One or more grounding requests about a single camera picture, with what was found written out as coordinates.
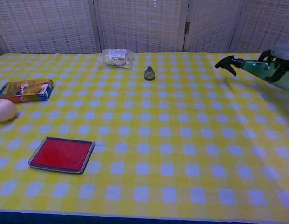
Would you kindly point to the orange and blue cardboard box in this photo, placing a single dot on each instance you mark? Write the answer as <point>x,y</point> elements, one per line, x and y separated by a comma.
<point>25,91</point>

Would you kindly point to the black and silver right hand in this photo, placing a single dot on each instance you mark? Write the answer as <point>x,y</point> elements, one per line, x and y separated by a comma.
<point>284,52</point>

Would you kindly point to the woven folding screen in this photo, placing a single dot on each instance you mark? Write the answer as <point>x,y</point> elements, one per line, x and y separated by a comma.
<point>139,25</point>

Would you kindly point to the green spray bottle black trigger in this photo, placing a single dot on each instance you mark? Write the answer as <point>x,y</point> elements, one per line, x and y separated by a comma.
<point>251,66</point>

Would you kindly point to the yellow white checkered tablecloth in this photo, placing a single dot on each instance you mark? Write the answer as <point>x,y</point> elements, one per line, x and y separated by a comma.
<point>144,130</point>

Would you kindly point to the brass screen hinge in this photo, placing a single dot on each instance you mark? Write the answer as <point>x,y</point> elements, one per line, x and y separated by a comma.
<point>187,27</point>

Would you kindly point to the peach egg-shaped ball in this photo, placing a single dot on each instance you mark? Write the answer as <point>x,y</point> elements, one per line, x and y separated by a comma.
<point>4,110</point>

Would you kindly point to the green correction tape dispenser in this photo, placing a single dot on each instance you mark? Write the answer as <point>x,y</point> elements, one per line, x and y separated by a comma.
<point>149,75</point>

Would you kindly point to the clear bag of snacks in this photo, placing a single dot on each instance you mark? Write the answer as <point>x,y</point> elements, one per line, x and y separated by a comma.
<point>116,58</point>

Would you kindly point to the red ink stamp pad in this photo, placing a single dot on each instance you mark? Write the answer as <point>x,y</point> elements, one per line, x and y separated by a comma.
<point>61,155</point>

